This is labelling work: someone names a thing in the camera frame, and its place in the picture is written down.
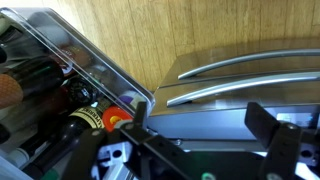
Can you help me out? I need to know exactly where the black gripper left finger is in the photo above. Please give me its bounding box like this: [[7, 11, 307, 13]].
[[63, 103, 187, 180]]

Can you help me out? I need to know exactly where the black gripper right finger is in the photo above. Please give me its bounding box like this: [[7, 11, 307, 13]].
[[244, 102, 320, 180]]

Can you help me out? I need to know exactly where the red orange bottle cap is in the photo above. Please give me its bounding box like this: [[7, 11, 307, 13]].
[[102, 106, 132, 132]]

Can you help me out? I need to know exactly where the dark sauce bottle yellow label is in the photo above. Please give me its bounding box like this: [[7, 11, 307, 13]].
[[23, 98, 112, 180]]

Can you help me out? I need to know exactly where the black round bottle cap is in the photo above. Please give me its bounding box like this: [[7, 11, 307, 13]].
[[67, 77, 98, 105]]

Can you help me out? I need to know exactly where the clear fridge door bin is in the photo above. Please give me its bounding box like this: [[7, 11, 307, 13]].
[[0, 7, 155, 115]]

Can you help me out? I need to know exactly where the dark bottle orange label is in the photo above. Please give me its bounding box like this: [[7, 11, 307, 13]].
[[0, 57, 64, 109]]

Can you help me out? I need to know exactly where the stainless steel freezer drawer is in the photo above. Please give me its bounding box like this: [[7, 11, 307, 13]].
[[145, 38, 320, 140]]

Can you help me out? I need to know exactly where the lower silver drawer handle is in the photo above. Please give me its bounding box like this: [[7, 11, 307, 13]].
[[166, 71, 320, 107]]

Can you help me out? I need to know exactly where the silver drawer handle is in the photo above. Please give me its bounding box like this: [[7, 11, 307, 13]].
[[166, 71, 320, 107], [178, 48, 320, 80]]

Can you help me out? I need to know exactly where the upper silver drawer handle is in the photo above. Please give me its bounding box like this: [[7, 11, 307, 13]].
[[178, 48, 320, 80]]

